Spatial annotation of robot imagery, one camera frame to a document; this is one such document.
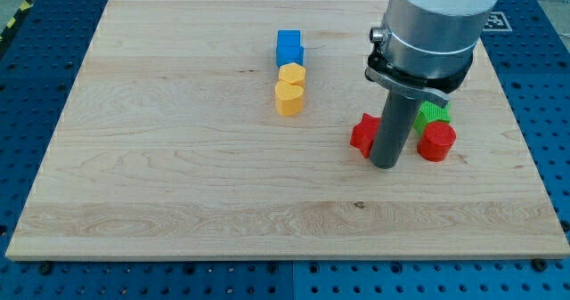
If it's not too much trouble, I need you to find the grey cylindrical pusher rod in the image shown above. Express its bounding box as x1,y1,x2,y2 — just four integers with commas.
369,92,421,169

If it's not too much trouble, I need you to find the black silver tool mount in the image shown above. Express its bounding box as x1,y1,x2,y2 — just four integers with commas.
364,43,473,108

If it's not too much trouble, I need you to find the red star block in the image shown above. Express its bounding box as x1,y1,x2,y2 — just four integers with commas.
349,113,381,158

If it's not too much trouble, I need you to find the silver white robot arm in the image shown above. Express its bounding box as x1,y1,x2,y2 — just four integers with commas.
364,0,498,169

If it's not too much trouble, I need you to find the green star block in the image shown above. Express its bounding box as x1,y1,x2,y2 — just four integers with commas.
412,101,452,136

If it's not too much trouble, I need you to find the red cylinder block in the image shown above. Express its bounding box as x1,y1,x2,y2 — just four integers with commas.
417,121,457,162

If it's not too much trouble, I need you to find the fiducial marker tag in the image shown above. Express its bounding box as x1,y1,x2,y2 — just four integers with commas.
483,11,512,32

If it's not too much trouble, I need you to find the yellow heart block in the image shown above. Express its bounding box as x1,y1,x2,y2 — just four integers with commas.
274,81,305,117

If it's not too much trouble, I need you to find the yellow hexagon block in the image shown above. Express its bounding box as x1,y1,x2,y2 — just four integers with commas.
279,62,306,87

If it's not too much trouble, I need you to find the blue pentagon block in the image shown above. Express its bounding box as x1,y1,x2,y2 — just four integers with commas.
276,45,305,67

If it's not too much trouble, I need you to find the blue cube block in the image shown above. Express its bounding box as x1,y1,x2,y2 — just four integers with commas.
277,29,302,47

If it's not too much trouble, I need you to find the wooden board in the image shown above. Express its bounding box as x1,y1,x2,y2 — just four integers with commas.
6,0,569,261

